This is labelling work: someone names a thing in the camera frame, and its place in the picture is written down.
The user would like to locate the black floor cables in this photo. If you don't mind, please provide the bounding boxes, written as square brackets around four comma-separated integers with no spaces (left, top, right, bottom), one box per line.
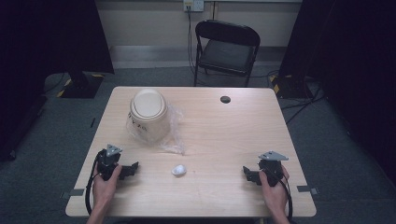
[279,81,327,125]

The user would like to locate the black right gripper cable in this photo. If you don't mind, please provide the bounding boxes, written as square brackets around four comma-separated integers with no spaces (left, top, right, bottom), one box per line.
[279,176,294,222]

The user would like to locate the white wall socket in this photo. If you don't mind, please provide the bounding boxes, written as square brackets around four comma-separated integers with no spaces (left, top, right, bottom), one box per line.
[182,0,205,13]

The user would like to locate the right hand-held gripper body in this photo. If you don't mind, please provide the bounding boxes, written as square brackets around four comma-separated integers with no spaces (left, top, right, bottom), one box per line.
[257,150,290,188]

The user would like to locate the person's left hand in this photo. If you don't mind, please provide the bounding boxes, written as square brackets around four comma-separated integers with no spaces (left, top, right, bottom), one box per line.
[92,164,123,213]

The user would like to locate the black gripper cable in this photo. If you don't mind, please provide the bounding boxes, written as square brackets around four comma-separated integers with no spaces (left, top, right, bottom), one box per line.
[279,176,294,222]
[84,158,101,217]

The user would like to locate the black wall socket cable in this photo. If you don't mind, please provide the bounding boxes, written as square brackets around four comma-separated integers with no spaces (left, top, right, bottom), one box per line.
[185,5,200,77]

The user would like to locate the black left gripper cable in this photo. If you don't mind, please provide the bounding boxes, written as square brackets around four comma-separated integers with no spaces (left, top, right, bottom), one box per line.
[84,158,101,217]

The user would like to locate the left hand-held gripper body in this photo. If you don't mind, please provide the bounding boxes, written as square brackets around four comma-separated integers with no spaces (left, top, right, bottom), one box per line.
[95,144,123,182]

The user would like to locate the person's right hand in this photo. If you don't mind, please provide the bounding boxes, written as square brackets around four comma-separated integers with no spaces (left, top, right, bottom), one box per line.
[258,165,290,216]

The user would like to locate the crumpled white paper ball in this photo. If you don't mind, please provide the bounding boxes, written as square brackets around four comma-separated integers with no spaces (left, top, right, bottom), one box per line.
[170,163,188,178]

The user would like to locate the black folding chair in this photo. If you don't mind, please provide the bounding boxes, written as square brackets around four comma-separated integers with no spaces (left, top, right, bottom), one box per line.
[192,19,262,89]

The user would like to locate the black curtain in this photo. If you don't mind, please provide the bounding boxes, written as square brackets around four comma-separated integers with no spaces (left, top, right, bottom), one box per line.
[0,0,115,162]
[277,0,396,186]

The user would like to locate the black stand base striped tape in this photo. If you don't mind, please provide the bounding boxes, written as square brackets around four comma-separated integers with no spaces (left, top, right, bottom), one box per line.
[268,74,314,101]
[55,71,106,100]

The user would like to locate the grey tape strip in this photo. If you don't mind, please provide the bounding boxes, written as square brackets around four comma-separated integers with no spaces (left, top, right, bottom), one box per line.
[61,188,86,201]
[296,185,319,196]

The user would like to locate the clear plastic bag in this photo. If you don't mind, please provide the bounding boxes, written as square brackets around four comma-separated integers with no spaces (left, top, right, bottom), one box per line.
[125,103,187,156]

